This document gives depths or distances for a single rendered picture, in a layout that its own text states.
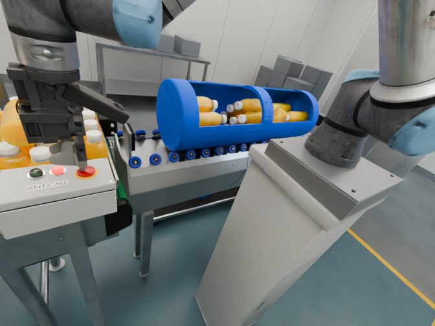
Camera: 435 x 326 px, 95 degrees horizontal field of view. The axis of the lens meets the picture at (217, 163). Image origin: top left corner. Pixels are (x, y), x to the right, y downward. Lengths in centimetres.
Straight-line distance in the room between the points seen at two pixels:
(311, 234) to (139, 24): 56
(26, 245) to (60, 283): 88
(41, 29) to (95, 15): 8
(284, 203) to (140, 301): 115
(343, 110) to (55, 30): 58
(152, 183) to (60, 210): 39
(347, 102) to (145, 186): 71
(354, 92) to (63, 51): 57
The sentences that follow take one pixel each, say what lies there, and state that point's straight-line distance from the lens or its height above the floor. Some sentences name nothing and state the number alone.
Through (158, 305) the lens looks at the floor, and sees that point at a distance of 152.
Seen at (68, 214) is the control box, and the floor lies 103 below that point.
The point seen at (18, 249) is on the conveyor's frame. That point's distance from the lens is 80.
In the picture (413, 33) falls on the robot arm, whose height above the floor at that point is 149.
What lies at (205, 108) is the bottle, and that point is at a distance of 86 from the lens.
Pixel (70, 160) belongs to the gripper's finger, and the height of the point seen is 115.
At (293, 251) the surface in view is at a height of 97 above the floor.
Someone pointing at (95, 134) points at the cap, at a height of 109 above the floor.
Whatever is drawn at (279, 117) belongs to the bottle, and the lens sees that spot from 116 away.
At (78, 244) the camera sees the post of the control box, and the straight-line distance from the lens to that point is 69.
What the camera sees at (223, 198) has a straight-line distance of 189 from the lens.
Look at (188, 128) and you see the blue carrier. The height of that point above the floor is 111.
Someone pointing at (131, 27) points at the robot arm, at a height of 141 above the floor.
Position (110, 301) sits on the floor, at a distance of 154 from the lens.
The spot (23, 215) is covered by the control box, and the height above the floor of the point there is 106.
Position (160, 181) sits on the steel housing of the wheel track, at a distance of 85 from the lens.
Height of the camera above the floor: 144
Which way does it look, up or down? 34 degrees down
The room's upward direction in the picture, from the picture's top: 17 degrees clockwise
